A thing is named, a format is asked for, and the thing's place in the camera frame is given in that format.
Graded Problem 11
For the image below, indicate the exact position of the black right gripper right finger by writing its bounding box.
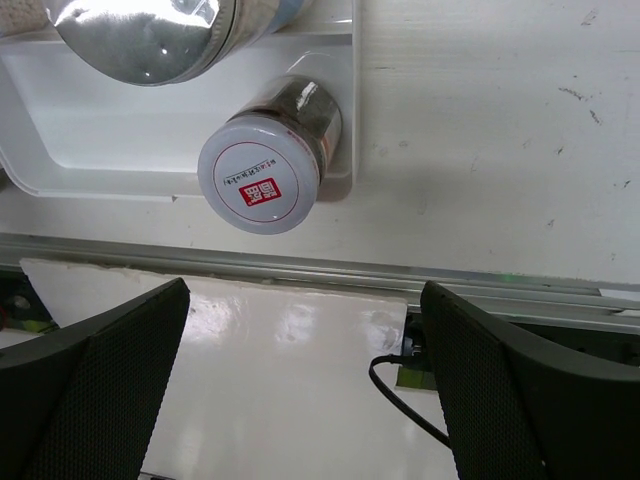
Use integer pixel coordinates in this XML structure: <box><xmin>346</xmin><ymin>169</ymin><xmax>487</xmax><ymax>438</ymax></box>
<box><xmin>420</xmin><ymin>281</ymin><xmax>639</xmax><ymax>479</ymax></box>

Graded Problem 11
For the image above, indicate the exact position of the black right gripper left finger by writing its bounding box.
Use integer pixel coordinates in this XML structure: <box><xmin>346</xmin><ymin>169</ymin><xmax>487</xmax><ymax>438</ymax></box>
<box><xmin>1</xmin><ymin>278</ymin><xmax>190</xmax><ymax>479</ymax></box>

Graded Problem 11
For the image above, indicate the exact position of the black thin cable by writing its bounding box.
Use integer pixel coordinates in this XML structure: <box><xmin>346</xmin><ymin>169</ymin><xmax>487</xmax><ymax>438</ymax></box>
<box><xmin>367</xmin><ymin>352</ymin><xmax>452</xmax><ymax>449</ymax></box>

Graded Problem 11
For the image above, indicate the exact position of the white-lid spice jar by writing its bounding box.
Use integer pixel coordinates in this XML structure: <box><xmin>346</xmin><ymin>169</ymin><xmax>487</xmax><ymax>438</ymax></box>
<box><xmin>197</xmin><ymin>75</ymin><xmax>343</xmax><ymax>235</ymax></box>

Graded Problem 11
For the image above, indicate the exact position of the white plastic organizer tray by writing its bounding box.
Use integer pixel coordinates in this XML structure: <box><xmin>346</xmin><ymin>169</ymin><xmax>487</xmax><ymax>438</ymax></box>
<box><xmin>1</xmin><ymin>1</ymin><xmax>361</xmax><ymax>202</ymax></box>

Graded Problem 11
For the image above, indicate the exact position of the silver-lid blue-label shaker jar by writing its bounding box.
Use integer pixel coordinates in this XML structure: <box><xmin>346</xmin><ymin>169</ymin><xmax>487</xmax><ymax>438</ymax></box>
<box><xmin>43</xmin><ymin>0</ymin><xmax>311</xmax><ymax>86</ymax></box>

